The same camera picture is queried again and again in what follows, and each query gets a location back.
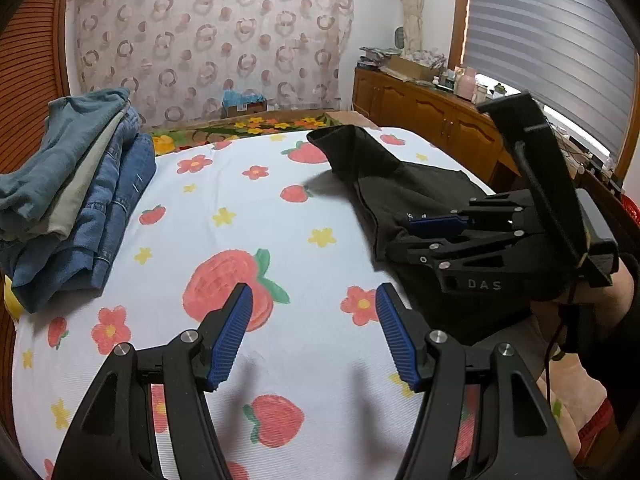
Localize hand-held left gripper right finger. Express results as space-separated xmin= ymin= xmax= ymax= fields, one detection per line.
xmin=375 ymin=282 xmax=576 ymax=480

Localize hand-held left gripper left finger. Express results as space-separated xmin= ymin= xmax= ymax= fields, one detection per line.
xmin=52 ymin=282 xmax=254 ymax=480

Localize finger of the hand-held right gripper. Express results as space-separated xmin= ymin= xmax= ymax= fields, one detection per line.
xmin=404 ymin=192 xmax=533 ymax=239
xmin=387 ymin=230 xmax=533 ymax=275

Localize black pants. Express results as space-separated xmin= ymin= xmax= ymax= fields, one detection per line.
xmin=306 ymin=126 xmax=545 ymax=347

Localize person's right forearm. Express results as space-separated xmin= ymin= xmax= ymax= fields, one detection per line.
xmin=612 ymin=255 xmax=640 ymax=322

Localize wooden sideboard cabinet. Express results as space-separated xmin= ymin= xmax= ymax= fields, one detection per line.
xmin=352 ymin=67 xmax=531 ymax=196

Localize strawberry print bed cover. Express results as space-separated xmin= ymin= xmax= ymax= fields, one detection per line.
xmin=10 ymin=127 xmax=551 ymax=480

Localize pink bottle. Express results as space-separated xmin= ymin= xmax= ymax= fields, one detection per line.
xmin=457 ymin=66 xmax=479 ymax=101

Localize open cardboard box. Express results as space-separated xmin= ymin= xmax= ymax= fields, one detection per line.
xmin=382 ymin=55 xmax=437 ymax=84

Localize patterned cloth pile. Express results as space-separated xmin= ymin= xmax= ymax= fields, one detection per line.
xmin=360 ymin=46 xmax=449 ymax=69

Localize dark blue folded jeans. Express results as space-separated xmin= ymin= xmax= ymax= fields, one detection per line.
xmin=0 ymin=132 xmax=157 ymax=314

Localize grey window blind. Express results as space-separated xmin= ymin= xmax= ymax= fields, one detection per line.
xmin=462 ymin=0 xmax=640 ymax=161

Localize pale green folded garment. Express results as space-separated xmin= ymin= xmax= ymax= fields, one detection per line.
xmin=0 ymin=110 xmax=126 ymax=242

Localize cream lace curtain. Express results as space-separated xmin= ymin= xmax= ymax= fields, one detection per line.
xmin=395 ymin=0 xmax=427 ymax=59

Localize cardboard box with blue wrap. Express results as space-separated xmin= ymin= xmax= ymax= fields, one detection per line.
xmin=221 ymin=90 xmax=268 ymax=115

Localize stack of folded jeans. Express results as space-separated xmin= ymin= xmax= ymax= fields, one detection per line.
xmin=87 ymin=107 xmax=146 ymax=223

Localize teal folded garment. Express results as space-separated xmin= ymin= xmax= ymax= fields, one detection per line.
xmin=0 ymin=87 xmax=132 ymax=215

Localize circle patterned curtain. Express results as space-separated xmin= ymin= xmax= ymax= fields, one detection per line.
xmin=70 ymin=0 xmax=356 ymax=131

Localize wooden louvered door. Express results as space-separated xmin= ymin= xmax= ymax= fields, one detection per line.
xmin=0 ymin=0 xmax=74 ymax=176

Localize black cable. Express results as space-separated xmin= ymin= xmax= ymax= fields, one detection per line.
xmin=544 ymin=305 xmax=576 ymax=411

